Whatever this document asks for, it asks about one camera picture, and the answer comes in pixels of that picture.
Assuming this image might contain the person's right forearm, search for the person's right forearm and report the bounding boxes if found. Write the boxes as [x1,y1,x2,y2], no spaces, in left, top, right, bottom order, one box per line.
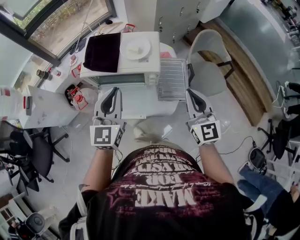
[198,142,235,186]

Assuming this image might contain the black cylindrical jar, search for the black cylindrical jar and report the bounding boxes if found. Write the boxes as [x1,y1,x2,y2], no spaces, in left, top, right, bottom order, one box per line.
[36,69,54,81]

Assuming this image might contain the person's beige trousers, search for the person's beige trousers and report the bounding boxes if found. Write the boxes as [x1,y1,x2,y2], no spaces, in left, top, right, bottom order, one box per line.
[133,119,179,150]

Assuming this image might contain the wooden clothes hanger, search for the wooden clothes hanger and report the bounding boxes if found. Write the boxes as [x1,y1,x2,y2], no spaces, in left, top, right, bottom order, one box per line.
[98,21,124,34]

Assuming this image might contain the white water dispenser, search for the white water dispenser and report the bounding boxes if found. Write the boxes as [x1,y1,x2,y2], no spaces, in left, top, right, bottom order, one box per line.
[18,84,80,129]

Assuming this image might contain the black head-worn device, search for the black head-worn device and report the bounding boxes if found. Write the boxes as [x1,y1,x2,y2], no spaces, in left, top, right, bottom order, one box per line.
[16,212,46,238]

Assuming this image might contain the grey metal baking tray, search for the grey metal baking tray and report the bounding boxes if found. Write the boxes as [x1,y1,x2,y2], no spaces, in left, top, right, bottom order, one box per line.
[156,58,189,103]

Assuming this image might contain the black mesh office chair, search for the black mesh office chair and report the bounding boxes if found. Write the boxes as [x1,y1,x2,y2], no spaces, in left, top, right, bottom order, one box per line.
[0,120,71,183]
[7,159,42,195]

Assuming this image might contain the grey metal locker cabinet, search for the grey metal locker cabinet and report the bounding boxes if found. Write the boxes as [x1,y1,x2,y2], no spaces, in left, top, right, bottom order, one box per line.
[153,0,207,45]

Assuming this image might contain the white toaster oven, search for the white toaster oven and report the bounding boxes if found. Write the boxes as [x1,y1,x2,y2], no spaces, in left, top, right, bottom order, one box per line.
[79,31,161,120]

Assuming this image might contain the person's black printed t-shirt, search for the person's black printed t-shirt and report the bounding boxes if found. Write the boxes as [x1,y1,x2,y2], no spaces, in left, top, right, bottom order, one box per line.
[58,145,268,240]

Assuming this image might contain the white round plate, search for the white round plate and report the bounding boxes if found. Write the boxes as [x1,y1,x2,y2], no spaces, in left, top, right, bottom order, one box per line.
[119,37,151,61]

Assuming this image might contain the grey shell chair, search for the grey shell chair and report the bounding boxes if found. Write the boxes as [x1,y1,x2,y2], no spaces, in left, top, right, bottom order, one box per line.
[187,29,235,97]

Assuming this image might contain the long white desk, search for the long white desk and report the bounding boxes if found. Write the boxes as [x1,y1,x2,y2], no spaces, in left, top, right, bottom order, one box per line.
[14,21,125,94]

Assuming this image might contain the pale food piece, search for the pale food piece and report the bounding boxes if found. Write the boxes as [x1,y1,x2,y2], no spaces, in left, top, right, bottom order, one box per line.
[127,45,145,53]

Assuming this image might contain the black framed window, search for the black framed window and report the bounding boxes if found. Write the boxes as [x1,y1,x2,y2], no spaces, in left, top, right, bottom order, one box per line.
[0,0,118,68]

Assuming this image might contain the person's left forearm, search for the person's left forearm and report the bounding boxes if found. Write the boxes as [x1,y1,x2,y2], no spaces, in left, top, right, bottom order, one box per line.
[82,146,119,192]

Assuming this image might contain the white frame stand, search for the white frame stand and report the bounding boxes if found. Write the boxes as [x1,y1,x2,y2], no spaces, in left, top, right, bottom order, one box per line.
[267,140,300,183]

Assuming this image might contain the white shelf unit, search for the white shelf unit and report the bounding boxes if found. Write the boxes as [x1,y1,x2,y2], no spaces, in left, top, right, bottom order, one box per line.
[0,192,31,235]

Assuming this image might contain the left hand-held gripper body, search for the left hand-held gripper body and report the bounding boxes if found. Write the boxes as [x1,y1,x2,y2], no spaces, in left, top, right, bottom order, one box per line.
[90,116,128,150]

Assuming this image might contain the black pouch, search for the black pouch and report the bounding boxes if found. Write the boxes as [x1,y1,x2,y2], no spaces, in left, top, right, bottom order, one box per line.
[69,37,88,55]

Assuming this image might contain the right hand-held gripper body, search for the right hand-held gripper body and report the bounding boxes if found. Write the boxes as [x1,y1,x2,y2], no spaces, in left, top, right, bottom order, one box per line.
[186,112,222,147]

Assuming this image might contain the small white trash bin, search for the small white trash bin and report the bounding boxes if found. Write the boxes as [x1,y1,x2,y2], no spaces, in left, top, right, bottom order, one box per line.
[64,83,78,108]

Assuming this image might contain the black floor cable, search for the black floor cable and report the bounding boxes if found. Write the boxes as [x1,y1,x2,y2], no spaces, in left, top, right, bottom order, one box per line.
[219,135,256,155]

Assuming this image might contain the black cloth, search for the black cloth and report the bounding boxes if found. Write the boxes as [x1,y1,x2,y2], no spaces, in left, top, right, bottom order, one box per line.
[83,32,122,73]

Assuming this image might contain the white table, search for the white table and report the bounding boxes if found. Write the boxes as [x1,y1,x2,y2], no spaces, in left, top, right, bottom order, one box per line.
[97,42,188,120]

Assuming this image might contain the large white water jug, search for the large white water jug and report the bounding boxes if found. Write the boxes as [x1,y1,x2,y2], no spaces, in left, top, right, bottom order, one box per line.
[0,86,26,120]

